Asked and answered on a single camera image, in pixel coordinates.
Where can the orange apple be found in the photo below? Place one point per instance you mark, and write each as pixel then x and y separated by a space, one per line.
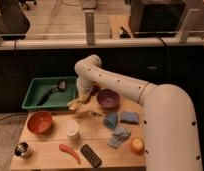
pixel 137 146

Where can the purple bowl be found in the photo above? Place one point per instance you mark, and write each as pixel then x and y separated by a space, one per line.
pixel 108 99

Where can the metal spoon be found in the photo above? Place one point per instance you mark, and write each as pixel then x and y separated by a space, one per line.
pixel 97 114

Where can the blue grey cloth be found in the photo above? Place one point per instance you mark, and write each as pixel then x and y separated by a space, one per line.
pixel 119 135

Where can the green plastic tray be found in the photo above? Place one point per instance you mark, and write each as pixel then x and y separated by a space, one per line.
pixel 57 101

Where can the white horizontal rail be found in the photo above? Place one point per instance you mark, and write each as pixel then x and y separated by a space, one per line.
pixel 98 43

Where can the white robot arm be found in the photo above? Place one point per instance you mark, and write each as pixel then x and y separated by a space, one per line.
pixel 170 124

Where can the red bowl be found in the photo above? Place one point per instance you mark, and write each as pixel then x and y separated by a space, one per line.
pixel 40 123

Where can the grey metal post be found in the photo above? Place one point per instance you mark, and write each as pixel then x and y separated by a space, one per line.
pixel 90 27

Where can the black monitor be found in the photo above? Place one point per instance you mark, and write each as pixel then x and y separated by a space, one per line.
pixel 155 18

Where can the black office chair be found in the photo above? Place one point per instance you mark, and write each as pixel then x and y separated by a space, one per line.
pixel 13 23

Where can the black remote control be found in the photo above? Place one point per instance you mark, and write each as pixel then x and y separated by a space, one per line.
pixel 91 156

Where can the yellow banana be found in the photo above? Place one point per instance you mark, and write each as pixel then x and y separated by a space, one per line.
pixel 76 103

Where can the bunch of dark grapes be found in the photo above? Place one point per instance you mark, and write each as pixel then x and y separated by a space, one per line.
pixel 94 91

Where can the black dish brush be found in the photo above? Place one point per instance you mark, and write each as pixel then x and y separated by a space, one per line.
pixel 60 87

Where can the white cup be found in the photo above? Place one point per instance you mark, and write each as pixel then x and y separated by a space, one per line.
pixel 72 128

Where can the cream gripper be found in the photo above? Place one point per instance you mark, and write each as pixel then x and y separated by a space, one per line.
pixel 84 96

